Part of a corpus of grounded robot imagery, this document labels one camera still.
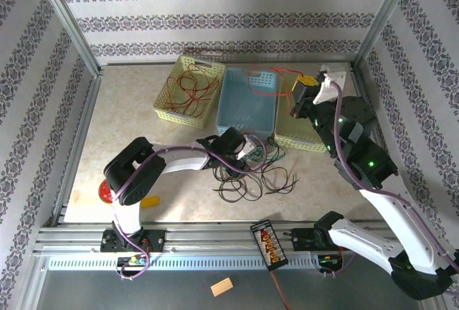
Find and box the black wire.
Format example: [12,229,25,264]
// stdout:
[260,166,299,194]
[214,172,252,199]
[213,164,265,203]

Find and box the light blue plastic basket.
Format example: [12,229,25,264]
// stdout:
[216,66,280,138]

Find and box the yellow-green plastic basket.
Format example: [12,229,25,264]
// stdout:
[274,72,336,154]

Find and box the pale yellow plastic basket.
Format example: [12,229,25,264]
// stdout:
[153,55,227,130]

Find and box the black board with orange connectors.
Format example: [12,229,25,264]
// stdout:
[250,219,288,272]

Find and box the yellow rectangular block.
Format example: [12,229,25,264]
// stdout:
[140,195,161,210]

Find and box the small wooden block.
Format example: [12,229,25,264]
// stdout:
[210,277,235,297]

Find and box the small circuit board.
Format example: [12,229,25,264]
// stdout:
[318,255,342,271]
[117,255,148,268]

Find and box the red round button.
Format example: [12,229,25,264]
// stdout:
[98,182,115,204]

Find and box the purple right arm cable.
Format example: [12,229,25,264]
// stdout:
[321,79,459,299]

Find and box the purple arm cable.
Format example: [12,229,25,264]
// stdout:
[321,79,459,299]
[109,133,269,282]

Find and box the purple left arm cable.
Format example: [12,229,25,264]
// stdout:
[109,133,269,282]

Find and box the aluminium frame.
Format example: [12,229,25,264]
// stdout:
[17,0,442,310]

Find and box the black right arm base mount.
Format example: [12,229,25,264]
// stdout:
[283,225,334,252]

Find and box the white slotted cable duct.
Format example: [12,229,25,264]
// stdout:
[48,255,322,271]

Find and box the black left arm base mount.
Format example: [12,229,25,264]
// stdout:
[100,227,168,253]

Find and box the red cable from connector board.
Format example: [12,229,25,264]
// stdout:
[270,270,292,310]

